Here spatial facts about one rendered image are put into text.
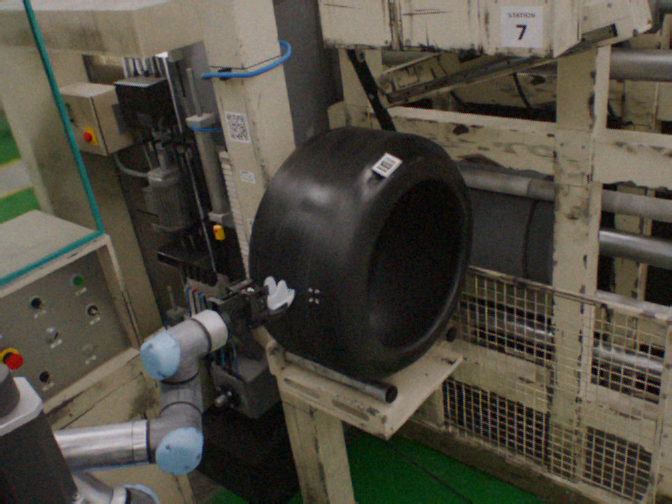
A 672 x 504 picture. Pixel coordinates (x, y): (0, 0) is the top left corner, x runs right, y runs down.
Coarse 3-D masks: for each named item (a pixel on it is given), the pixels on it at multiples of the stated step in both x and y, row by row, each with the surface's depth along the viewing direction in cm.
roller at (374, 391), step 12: (288, 360) 185; (300, 360) 181; (324, 372) 177; (336, 372) 174; (348, 384) 172; (360, 384) 169; (372, 384) 168; (384, 384) 166; (372, 396) 168; (384, 396) 165; (396, 396) 167
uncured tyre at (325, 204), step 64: (320, 192) 145; (384, 192) 144; (448, 192) 168; (256, 256) 152; (320, 256) 141; (384, 256) 198; (448, 256) 188; (320, 320) 145; (384, 320) 190; (448, 320) 179
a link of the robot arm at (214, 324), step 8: (208, 312) 129; (200, 320) 127; (208, 320) 127; (216, 320) 128; (208, 328) 126; (216, 328) 127; (224, 328) 128; (216, 336) 127; (224, 336) 129; (216, 344) 128
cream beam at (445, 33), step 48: (336, 0) 164; (384, 0) 155; (432, 0) 147; (480, 0) 141; (528, 0) 134; (576, 0) 139; (384, 48) 161; (432, 48) 153; (480, 48) 145; (528, 48) 139
